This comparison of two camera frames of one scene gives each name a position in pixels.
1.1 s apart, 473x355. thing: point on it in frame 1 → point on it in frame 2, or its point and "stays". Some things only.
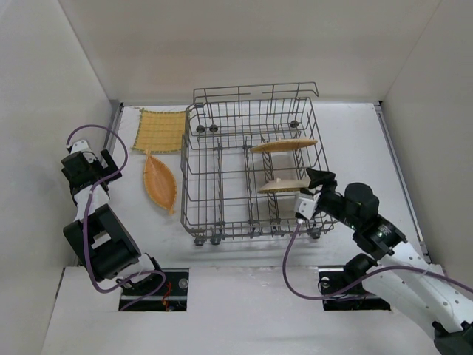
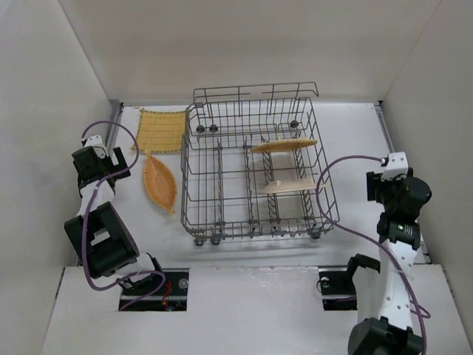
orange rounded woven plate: x=282 y=144 stays
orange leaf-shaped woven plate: x=160 y=182 stays
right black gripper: x=326 y=190 → x=372 y=186
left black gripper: x=102 y=167 → x=119 y=163
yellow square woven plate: x=160 y=131 stays
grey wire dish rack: x=247 y=151 stays
